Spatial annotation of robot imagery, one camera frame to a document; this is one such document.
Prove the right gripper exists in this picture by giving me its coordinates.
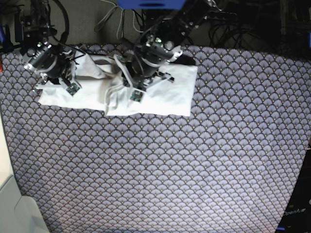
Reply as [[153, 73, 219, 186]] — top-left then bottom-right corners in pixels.
[[35, 49, 82, 96]]

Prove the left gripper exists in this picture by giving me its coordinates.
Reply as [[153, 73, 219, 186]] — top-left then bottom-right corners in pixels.
[[113, 55, 175, 102]]

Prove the white T-shirt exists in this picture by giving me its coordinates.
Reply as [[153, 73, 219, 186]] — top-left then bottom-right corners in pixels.
[[38, 52, 198, 117]]

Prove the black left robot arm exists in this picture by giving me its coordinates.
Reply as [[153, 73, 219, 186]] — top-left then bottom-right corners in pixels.
[[114, 0, 218, 102]]

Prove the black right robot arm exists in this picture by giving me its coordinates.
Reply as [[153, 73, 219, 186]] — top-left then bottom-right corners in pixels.
[[19, 0, 85, 96]]

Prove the blue box at top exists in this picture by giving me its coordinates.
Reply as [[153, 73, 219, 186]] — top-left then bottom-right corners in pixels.
[[117, 0, 186, 10]]

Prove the patterned fan-print table cloth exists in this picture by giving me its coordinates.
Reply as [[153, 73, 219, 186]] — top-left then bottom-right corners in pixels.
[[0, 46, 311, 233]]

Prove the white plastic bin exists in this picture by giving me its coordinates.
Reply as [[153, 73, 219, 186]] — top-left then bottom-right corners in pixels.
[[0, 175, 49, 233]]

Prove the black box with lettering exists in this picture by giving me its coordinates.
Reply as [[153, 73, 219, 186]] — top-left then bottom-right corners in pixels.
[[276, 150, 311, 233]]

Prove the white cable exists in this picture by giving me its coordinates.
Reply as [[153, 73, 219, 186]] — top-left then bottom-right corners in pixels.
[[93, 0, 146, 39]]

